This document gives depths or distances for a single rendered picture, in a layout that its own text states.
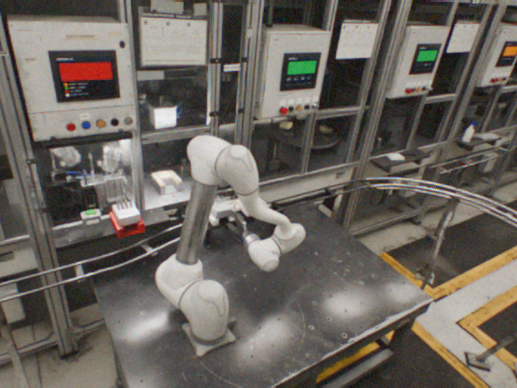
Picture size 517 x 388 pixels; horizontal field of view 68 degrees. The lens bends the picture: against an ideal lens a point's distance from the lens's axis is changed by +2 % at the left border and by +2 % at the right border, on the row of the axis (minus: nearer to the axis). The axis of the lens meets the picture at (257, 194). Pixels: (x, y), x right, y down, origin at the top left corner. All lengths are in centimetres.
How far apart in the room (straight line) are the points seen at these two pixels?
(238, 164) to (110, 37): 77
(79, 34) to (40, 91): 27
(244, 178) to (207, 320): 60
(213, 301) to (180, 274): 20
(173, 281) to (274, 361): 54
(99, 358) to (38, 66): 168
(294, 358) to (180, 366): 47
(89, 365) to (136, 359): 91
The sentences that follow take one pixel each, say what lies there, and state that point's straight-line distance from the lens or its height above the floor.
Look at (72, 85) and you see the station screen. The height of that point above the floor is 160.
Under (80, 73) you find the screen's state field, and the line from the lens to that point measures 176.
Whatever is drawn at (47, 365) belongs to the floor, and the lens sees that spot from 270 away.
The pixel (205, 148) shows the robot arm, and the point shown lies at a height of 147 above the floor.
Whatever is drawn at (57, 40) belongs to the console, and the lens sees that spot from 175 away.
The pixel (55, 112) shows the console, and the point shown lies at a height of 149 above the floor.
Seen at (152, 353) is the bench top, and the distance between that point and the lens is 176.
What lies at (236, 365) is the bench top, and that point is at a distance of 172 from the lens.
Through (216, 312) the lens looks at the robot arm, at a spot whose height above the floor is 89.
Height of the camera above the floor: 209
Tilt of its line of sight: 31 degrees down
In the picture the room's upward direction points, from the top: 6 degrees clockwise
